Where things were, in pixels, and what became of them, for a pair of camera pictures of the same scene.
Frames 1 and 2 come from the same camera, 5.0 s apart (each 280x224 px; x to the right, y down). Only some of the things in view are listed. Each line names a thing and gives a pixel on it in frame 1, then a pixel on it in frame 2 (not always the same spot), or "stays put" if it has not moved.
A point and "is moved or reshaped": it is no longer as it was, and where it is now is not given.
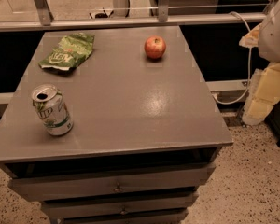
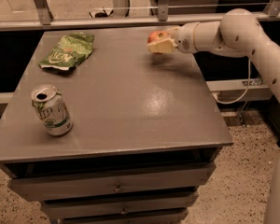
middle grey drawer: x=114 y=207 stays put
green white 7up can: x=50 y=106 stays put
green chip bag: x=71 y=51 stays put
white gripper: x=275 y=35 -> x=186 y=38
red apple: x=155 y=47 is moved or reshaped
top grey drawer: x=26 y=189 stays put
